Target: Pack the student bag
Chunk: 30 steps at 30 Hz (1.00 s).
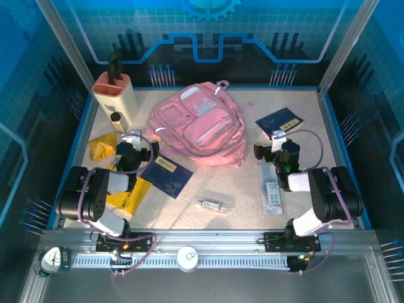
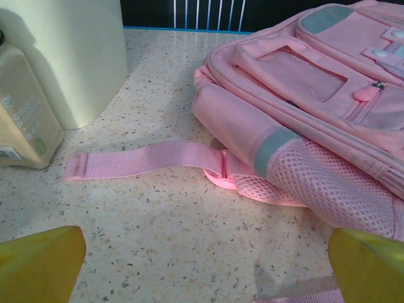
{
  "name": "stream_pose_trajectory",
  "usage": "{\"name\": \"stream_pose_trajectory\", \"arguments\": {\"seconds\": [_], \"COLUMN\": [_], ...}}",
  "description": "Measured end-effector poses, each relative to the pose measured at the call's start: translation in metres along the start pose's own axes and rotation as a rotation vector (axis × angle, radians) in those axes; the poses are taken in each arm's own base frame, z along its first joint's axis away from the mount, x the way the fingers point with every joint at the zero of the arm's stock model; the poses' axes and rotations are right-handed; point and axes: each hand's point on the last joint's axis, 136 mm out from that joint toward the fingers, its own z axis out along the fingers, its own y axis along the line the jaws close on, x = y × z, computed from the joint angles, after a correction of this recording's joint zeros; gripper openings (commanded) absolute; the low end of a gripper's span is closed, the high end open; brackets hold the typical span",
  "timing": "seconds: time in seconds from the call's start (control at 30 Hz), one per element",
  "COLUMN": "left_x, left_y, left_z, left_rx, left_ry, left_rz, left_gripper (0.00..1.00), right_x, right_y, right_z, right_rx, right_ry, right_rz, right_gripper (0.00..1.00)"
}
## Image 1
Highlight yellow booklet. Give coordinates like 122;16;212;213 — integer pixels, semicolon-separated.
105;163;152;217

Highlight small bottle with black cap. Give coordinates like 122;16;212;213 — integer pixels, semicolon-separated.
109;110;129;134

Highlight thick dark blue book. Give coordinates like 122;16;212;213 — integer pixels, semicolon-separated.
254;107;306;143

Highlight black scissors handles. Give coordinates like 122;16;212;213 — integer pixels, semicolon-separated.
108;55;124;86

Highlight green alarm clock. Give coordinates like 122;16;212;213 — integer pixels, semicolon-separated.
33;246;72;278

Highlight small clear plastic packet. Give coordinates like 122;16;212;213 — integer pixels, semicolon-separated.
194;190;237;215

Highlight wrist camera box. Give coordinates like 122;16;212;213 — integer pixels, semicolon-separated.
270;129;288;150
121;129;143;150

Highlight slotted white cable duct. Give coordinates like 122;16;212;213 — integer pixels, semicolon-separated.
69;254;292;271

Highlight beige knife block, orange top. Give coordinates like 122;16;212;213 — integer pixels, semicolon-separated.
91;71;140;133

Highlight pink school backpack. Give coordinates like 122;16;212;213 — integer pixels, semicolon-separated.
148;80;256;167

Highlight grey metal panel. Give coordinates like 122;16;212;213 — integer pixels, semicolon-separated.
18;252;398;303

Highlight aluminium frame post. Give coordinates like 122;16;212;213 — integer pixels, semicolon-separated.
317;0;381;95
33;0;97;95

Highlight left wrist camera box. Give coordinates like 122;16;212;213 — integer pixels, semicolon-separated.
121;129;143;150

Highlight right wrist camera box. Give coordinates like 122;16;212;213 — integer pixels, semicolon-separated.
270;129;288;150

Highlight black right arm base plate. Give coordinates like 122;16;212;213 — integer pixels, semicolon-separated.
263;232;322;253

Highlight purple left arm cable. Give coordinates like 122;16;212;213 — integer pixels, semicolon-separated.
77;134;158;277

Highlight thin dark blue notebook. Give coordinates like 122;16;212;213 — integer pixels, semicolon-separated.
140;153;194;199

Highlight white round cap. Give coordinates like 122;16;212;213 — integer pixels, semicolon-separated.
175;245;199;272

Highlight clear ruler set pack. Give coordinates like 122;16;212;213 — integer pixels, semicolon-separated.
256;163;285;217

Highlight yellow snack bag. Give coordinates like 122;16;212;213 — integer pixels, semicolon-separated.
88;131;120;162

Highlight aluminium mounting rail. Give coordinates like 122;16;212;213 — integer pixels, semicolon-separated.
40;229;378;253

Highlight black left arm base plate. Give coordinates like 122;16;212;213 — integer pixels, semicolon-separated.
95;232;155;253

